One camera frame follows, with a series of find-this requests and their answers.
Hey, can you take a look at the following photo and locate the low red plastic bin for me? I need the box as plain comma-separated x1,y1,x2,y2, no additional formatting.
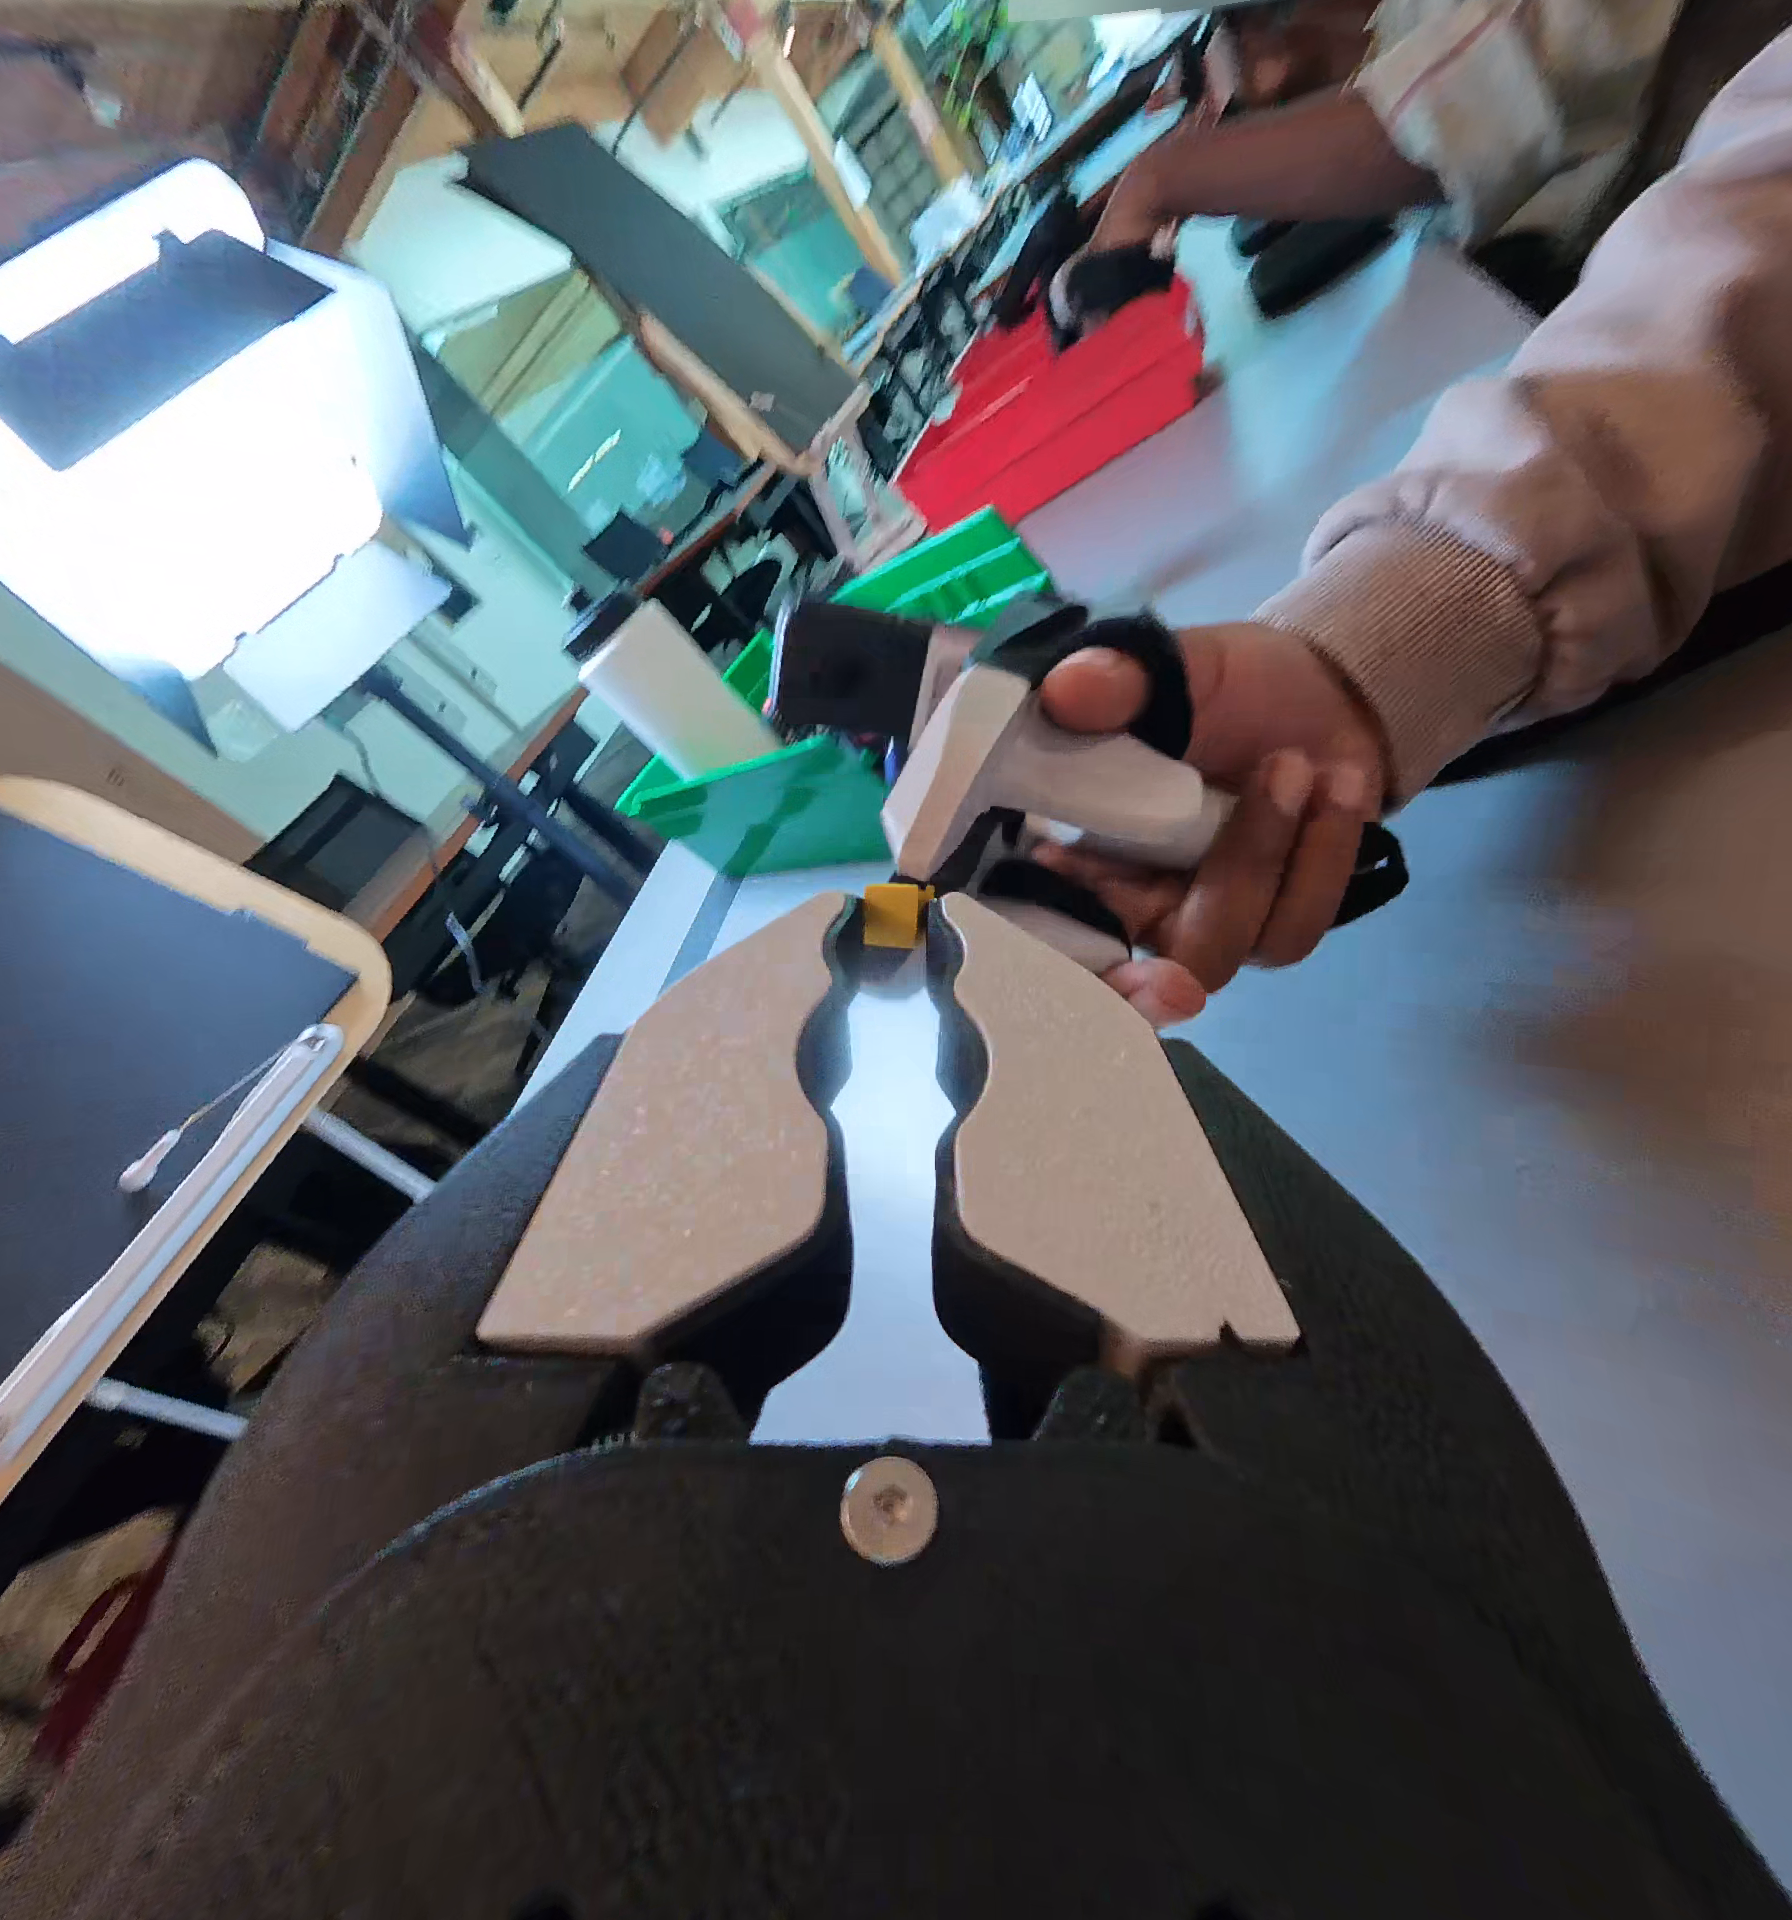
892,354,1216,532

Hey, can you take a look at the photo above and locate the person's right hand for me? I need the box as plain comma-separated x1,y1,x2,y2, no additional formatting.
1037,618,1394,1033

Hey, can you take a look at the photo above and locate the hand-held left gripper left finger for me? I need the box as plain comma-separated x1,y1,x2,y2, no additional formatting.
474,893,859,1365

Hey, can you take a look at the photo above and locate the black light stand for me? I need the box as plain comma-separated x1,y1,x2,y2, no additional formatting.
355,662,667,909

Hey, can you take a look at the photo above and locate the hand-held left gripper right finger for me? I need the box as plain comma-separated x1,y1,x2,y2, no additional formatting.
930,893,1304,1355

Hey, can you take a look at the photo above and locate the white bottle black cap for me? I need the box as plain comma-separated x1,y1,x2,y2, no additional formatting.
561,590,782,784

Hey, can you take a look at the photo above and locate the green plastic bin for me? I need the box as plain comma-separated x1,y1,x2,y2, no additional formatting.
612,503,1061,882

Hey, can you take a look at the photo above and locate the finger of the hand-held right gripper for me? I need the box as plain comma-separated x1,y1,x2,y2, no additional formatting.
882,666,1058,882

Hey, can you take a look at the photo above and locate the large red plastic bin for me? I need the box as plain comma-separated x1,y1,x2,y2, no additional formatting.
949,278,1203,439

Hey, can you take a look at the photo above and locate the person's right forearm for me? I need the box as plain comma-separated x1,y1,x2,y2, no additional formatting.
1253,0,1792,808

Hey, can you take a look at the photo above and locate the studio softbox light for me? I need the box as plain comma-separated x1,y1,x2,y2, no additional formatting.
0,156,474,741

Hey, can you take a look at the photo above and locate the black board with wooden rim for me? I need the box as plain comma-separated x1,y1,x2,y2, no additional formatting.
0,777,396,1583
457,119,863,440

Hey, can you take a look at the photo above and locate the black object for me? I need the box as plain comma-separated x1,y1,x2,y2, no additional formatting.
1051,244,1187,351
1239,214,1402,320

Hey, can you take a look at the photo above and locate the white metal rod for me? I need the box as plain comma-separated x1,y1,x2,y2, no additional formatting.
302,1108,437,1205
82,1377,251,1445

